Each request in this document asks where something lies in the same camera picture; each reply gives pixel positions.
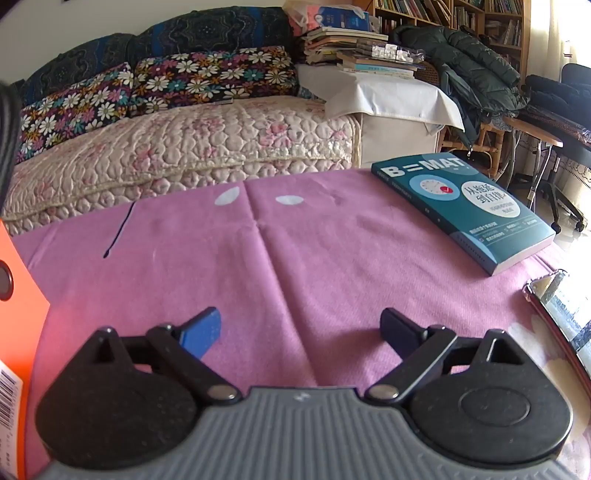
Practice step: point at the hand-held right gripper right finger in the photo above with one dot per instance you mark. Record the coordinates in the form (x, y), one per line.
(396, 330)

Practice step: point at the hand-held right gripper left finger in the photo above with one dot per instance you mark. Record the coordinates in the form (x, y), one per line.
(203, 330)

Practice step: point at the pink tablecloth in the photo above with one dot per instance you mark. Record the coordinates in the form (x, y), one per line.
(300, 258)

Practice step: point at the teal book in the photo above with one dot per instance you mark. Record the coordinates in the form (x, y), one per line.
(461, 217)

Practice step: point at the beige cabinet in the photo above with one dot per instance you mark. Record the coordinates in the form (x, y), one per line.
(397, 143)

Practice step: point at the pink quilted sofa cover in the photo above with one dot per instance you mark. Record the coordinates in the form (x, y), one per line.
(184, 143)

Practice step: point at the floral daisy cushion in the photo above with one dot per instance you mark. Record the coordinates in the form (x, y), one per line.
(207, 78)
(69, 110)

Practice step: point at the wooden side table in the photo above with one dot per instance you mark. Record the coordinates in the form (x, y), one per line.
(531, 131)

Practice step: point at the dark blue patterned cushion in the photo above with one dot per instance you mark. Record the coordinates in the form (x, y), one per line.
(207, 32)
(78, 60)

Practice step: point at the dark green padded jacket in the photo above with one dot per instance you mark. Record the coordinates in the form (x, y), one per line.
(466, 64)

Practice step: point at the clear plastic box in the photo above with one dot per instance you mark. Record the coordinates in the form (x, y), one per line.
(388, 50)

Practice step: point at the stack of books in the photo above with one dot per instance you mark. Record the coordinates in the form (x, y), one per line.
(341, 46)

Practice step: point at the black office chair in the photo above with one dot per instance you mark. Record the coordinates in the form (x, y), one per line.
(568, 92)

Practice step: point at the blue box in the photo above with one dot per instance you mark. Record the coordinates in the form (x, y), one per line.
(344, 18)

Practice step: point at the wooden bookshelf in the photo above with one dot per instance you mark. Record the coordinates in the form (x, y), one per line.
(461, 11)

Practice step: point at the pink plastic bag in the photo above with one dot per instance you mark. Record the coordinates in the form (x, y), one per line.
(304, 14)

